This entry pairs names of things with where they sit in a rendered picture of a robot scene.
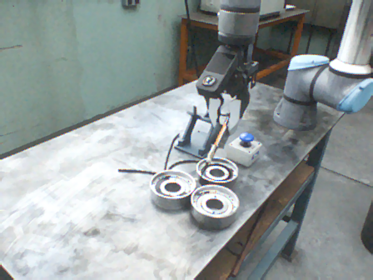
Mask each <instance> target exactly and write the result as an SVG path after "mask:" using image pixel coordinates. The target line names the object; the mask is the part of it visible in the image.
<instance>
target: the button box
mask: <svg viewBox="0 0 373 280"><path fill-rule="evenodd" d="M261 148H262V144H261V143H258V142H256V141H252V142H249V143H248V144H245V143H244V142H243V141H241V140H240V138H239V137H238V138H236V140H234V141H233V142H231V143H229V145H228V148H227V157H226V158H228V159H230V160H232V161H233V162H236V163H239V164H241V165H243V166H245V167H246V168H248V167H249V166H251V165H252V164H253V163H254V162H255V161H256V160H257V159H258V158H259V157H260V153H261Z"/></svg>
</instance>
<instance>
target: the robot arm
mask: <svg viewBox="0 0 373 280"><path fill-rule="evenodd" d="M220 4H221V5H220V12H219V13H218V15H217V16H218V17H219V21H218V30H219V31H220V32H218V41H221V42H222V43H226V46H222V45H221V46H220V47H219V48H218V50H217V51H216V53H215V54H214V57H213V58H212V59H211V61H210V62H209V64H208V65H207V67H206V68H205V71H204V72H203V73H202V75H201V76H200V78H199V79H198V81H197V82H196V90H197V92H198V95H201V96H203V97H205V100H206V105H207V110H208V112H209V117H210V119H211V123H212V125H213V126H214V127H215V126H216V123H220V116H221V110H222V109H223V107H224V105H225V99H224V98H223V97H222V94H223V93H225V94H230V96H231V98H234V97H236V98H235V99H234V100H232V101H230V102H229V111H230V114H231V116H230V117H229V128H228V129H227V131H228V132H229V136H231V135H232V134H233V133H234V132H235V131H236V130H237V129H238V127H239V125H240V123H241V120H242V117H244V115H245V113H246V108H247V106H248V105H249V101H250V96H251V95H250V93H249V82H251V89H252V88H253V87H255V86H256V75H257V72H258V62H253V61H252V60H251V55H252V50H253V45H254V42H255V38H256V33H257V31H258V22H259V17H260V13H261V12H260V11H261V0H221V3H220ZM372 52H373V0H353V3H352V7H351V10H350V15H349V17H348V19H347V24H346V28H345V32H344V34H343V38H342V41H341V47H340V49H339V52H338V56H337V59H335V60H334V61H331V62H330V64H329V58H327V57H321V56H316V55H300V56H297V57H294V58H292V60H291V64H290V66H289V68H288V70H289V71H288V74H287V80H286V85H285V90H284V93H283V96H282V99H281V101H280V103H279V104H278V106H277V107H276V110H275V112H274V114H273V120H274V121H276V123H278V124H279V125H281V126H282V127H284V128H289V129H291V130H298V131H308V130H313V129H314V128H315V127H316V125H317V123H318V110H317V103H322V104H325V105H327V106H328V107H330V108H334V109H335V110H336V111H338V112H344V113H346V114H354V113H356V112H358V111H359V110H361V109H362V108H363V107H364V106H365V105H366V103H367V102H368V101H369V100H370V98H371V95H372V94H373V78H370V76H371V74H372V68H371V67H370V65H369V62H370V58H371V55H372ZM253 64H254V65H253ZM328 64H329V65H328ZM255 71H256V75H255V79H254V72H255ZM250 75H251V77H250ZM253 80H254V82H253Z"/></svg>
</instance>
